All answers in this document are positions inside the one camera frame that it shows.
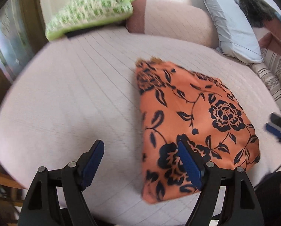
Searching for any large striped floral cushion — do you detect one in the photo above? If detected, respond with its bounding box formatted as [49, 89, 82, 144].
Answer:
[250, 48, 281, 113]

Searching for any green patterned pillow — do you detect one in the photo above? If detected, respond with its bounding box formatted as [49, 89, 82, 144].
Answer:
[45, 0, 138, 41]

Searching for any wooden stained glass door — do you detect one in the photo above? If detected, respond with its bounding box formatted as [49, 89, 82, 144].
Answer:
[0, 0, 45, 95]

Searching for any pink quilted mattress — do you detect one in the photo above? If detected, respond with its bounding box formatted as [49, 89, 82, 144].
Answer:
[0, 27, 281, 222]

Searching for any grey blue pillow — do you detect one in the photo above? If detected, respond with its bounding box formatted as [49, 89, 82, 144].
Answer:
[193, 0, 265, 64]

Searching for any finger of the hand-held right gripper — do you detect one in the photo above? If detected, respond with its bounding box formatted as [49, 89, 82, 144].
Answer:
[270, 112, 281, 129]
[264, 121, 281, 142]

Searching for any dark patterned clothing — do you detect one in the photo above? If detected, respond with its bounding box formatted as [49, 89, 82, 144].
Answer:
[256, 171, 281, 226]

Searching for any wooden chair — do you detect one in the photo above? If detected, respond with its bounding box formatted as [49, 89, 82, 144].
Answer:
[0, 162, 28, 208]

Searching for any pink brown bolster cushion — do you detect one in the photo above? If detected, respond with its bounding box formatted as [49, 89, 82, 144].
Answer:
[126, 0, 217, 47]

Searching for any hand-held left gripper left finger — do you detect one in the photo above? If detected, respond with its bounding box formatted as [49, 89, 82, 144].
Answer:
[18, 139, 105, 226]

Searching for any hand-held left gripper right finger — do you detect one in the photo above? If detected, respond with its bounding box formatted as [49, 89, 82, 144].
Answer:
[177, 140, 265, 226]

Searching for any orange black floral shirt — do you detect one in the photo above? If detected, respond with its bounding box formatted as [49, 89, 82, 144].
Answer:
[134, 56, 261, 204]

